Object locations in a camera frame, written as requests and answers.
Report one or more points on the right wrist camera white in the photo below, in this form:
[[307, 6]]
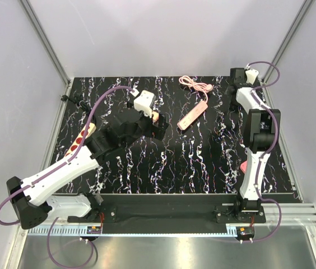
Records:
[[252, 75]]

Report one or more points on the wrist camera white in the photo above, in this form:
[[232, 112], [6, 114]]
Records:
[[144, 103], [252, 75]]

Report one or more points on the pink flat adapter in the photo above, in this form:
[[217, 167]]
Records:
[[243, 167]]

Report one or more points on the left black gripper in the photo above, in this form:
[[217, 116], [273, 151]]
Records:
[[156, 131]]

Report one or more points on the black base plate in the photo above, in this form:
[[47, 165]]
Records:
[[223, 208]]

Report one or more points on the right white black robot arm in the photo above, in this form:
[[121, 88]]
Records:
[[260, 136]]

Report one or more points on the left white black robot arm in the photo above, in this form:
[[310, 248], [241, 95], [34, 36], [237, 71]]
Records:
[[34, 199]]

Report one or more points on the pink charger plug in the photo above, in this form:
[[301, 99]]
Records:
[[155, 116]]

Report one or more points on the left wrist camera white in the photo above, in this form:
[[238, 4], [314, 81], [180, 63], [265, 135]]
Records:
[[144, 103]]

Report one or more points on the beige red power strip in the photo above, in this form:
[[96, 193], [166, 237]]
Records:
[[77, 141]]

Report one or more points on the pink power strip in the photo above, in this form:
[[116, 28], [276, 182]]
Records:
[[193, 115]]

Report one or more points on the black marbled mat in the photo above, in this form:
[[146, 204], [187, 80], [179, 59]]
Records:
[[205, 158]]

